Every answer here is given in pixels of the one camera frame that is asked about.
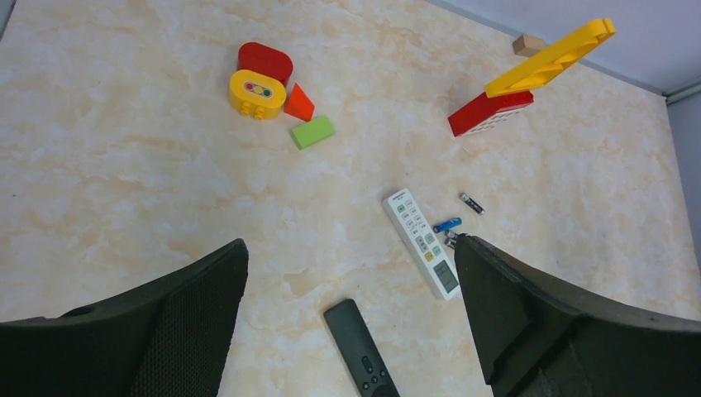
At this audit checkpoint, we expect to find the orange triangular toy block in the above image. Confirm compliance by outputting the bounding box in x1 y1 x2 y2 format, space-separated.
284 84 315 122

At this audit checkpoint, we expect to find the small wooden cube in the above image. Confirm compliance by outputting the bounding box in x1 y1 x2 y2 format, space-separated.
512 34 548 58

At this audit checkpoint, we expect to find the yellow traffic light block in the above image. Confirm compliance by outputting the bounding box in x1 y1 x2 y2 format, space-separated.
228 69 287 120

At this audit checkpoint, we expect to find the green toy block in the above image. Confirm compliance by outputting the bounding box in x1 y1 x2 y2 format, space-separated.
290 116 336 150

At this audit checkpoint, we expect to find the black TV remote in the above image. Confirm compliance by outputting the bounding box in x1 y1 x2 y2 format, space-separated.
323 299 399 397

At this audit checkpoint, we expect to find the red rounded toy block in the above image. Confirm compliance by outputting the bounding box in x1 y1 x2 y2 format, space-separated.
237 41 293 87

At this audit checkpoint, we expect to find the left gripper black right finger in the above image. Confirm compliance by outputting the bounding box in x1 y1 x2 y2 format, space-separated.
454 234 700 396

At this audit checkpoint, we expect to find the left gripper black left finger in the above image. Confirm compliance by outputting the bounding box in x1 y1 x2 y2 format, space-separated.
1 239 249 396

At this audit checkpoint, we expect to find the red window toy block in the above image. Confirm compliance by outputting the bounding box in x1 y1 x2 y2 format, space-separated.
448 91 535 137

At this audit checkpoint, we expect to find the white air conditioner remote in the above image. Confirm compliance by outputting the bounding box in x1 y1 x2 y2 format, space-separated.
382 189 460 300

